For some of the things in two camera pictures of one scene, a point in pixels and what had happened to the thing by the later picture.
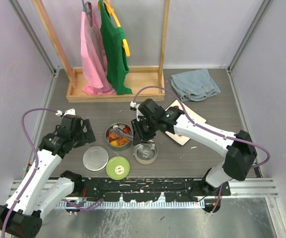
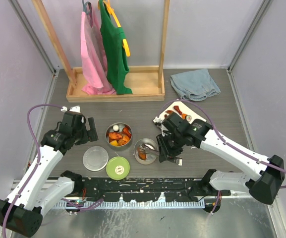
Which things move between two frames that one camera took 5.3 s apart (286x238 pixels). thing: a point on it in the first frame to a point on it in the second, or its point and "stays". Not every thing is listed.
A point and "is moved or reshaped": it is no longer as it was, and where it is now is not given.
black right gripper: [139, 136] to [165, 151]
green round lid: [118, 168] stays
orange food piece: [111, 136] is moved or reshaped
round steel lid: [95, 158] stays
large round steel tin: [118, 135] stays
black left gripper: [87, 136] stays
